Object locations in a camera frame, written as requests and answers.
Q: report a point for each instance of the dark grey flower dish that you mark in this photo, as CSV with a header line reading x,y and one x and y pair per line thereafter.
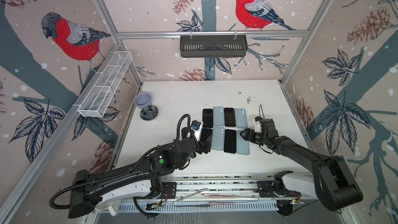
x,y
149,113

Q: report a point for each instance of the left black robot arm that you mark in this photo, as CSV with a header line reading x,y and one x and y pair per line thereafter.
x,y
136,180

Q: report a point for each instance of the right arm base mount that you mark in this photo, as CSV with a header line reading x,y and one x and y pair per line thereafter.
x,y
268,189

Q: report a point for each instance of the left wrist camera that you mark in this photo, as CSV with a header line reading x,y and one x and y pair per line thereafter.
x,y
195,130

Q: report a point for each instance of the aluminium front rail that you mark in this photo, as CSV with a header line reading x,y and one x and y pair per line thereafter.
x,y
226,193

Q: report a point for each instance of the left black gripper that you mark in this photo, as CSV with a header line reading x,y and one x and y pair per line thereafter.
x,y
201,149

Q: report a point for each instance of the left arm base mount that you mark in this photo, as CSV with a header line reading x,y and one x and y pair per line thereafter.
x,y
169,190

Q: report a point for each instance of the light blue phone case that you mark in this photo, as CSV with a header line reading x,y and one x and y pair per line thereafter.
x,y
217,142

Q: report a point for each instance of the lavender bowl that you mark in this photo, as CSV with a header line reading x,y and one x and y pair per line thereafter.
x,y
143,100

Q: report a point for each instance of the black wire wall basket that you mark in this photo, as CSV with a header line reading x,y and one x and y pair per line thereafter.
x,y
213,46

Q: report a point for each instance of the black phone from case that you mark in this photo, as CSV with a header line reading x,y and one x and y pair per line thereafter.
x,y
206,136

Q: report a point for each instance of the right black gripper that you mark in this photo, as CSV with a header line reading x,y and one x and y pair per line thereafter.
x,y
249,132

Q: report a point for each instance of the black uncased phone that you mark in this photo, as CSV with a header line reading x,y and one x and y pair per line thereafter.
x,y
230,141
229,117
207,117

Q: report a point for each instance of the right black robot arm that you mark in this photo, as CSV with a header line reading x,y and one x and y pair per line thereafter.
x,y
334,184

